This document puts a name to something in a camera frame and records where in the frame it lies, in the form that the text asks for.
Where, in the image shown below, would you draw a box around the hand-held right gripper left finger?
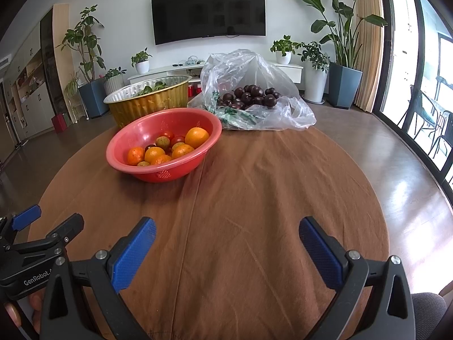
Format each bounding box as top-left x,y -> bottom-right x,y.
38,216 -> 158,340

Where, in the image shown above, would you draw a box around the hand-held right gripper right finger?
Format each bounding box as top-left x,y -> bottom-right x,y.
298,216 -> 416,340

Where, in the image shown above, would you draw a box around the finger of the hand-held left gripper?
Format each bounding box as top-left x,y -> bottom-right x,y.
0,204 -> 42,243
14,213 -> 86,256

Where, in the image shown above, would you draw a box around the red plastic colander bowl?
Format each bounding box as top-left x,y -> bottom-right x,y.
106,108 -> 223,184

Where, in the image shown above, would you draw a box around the small smooth orange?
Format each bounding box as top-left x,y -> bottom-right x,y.
144,146 -> 166,164

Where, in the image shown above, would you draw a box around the large smooth orange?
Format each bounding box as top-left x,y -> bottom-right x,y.
185,127 -> 210,149

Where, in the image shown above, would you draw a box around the person's left hand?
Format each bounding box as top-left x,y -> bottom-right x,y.
3,287 -> 46,333

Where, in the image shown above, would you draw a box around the brown tablecloth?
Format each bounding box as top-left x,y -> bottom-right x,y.
27,124 -> 388,340

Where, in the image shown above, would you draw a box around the red floor box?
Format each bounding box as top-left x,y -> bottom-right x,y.
51,111 -> 73,133

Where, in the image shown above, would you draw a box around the tall tree in blue pot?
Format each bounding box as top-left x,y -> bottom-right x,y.
55,5 -> 110,119

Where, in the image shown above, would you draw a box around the gold foil pan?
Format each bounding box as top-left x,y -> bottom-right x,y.
104,74 -> 193,129

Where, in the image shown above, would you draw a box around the clear plastic bag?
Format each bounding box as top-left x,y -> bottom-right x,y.
187,49 -> 317,131

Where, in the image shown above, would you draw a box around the plant in ribbed white pot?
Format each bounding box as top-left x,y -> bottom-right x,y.
102,67 -> 127,96

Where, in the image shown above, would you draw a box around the green leafy vegetables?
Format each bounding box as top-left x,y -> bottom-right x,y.
136,81 -> 168,96

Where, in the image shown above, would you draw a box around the large-leaf plant in grey-blue pot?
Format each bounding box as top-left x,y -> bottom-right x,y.
290,0 -> 388,110

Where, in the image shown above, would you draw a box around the plant in tall white pot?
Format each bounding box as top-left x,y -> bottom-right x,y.
297,41 -> 330,104

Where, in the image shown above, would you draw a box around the pile of dark plums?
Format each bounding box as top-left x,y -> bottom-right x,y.
217,84 -> 282,110

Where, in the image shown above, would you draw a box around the small plant in white pot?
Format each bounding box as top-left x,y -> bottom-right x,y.
131,47 -> 153,75

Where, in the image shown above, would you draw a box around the outdoor metal chair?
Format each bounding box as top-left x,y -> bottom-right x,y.
407,74 -> 453,156

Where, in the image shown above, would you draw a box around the white television cabinet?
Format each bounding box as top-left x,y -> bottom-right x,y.
127,60 -> 304,91

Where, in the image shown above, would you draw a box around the bushy plant in white pot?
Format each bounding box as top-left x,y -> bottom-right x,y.
270,35 -> 301,65

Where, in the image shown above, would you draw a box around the beige curtain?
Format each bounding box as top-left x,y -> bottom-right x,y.
354,0 -> 386,114

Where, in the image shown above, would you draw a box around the black framed glass door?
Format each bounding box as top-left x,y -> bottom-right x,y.
375,0 -> 453,188

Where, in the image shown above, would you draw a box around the white wall cabinet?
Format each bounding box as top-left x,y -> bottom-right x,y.
0,53 -> 57,142

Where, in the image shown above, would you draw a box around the white wire plant stand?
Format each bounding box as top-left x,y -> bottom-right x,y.
64,73 -> 89,123

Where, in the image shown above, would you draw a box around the white cables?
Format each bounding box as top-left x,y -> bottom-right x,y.
173,57 -> 206,67

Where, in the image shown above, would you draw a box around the black wall television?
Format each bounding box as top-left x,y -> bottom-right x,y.
151,0 -> 266,46

